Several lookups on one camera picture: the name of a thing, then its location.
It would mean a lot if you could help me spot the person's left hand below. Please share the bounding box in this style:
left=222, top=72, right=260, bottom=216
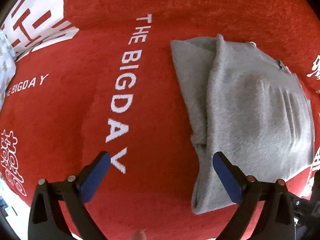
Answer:
left=131, top=230, right=147, bottom=240

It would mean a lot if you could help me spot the floral white bedsheet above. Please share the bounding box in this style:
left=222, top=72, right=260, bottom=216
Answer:
left=0, top=31, right=16, bottom=109

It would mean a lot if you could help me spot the grey sweatshirt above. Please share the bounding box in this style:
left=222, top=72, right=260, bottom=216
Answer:
left=170, top=35, right=315, bottom=215

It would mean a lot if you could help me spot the red blanket with white print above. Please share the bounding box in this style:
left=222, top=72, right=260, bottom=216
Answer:
left=1, top=0, right=319, bottom=239

